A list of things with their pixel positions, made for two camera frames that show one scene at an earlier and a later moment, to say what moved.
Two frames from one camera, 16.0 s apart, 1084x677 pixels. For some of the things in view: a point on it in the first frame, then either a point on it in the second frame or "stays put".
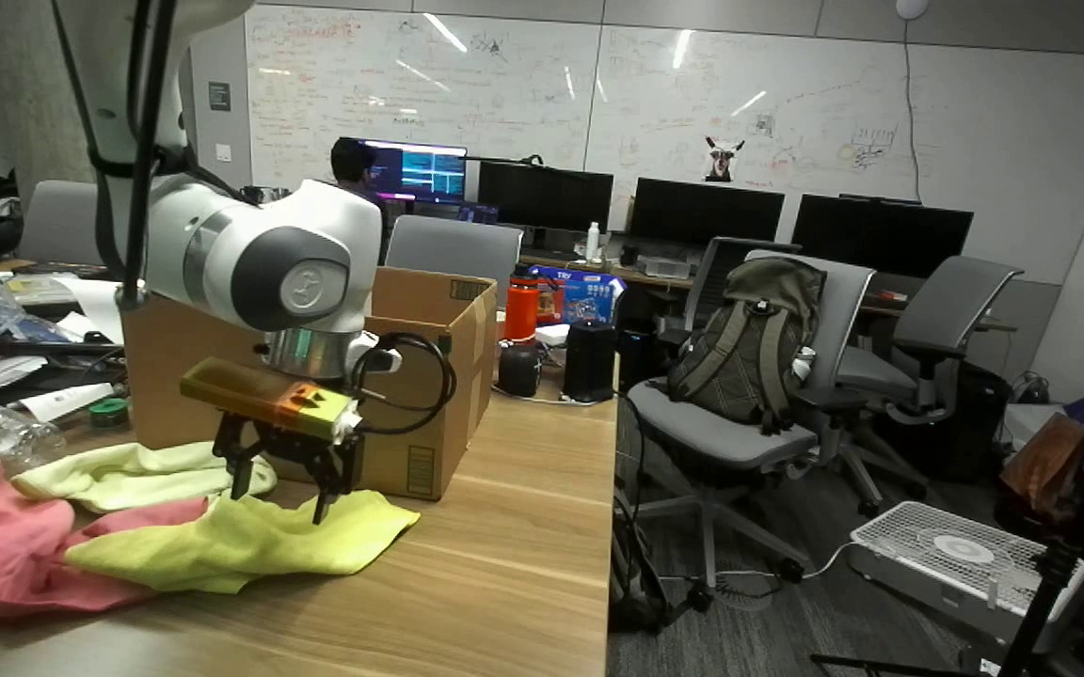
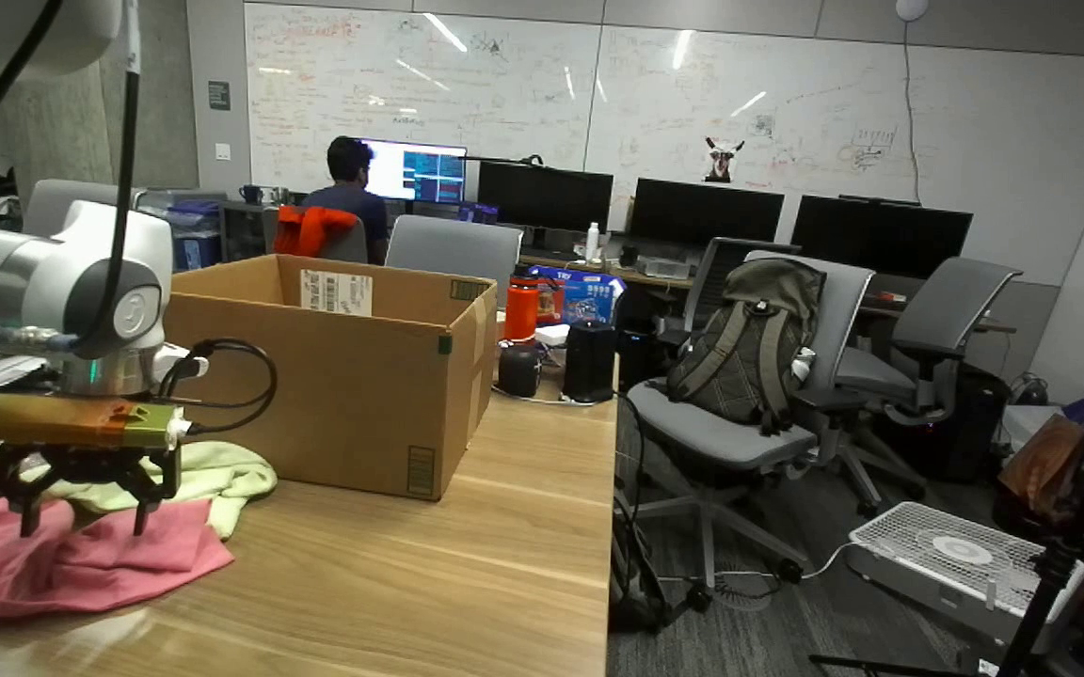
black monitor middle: [686, 217] stays put
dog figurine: [720, 161] stays put
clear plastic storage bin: [959, 568] stays put
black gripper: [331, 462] -> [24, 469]
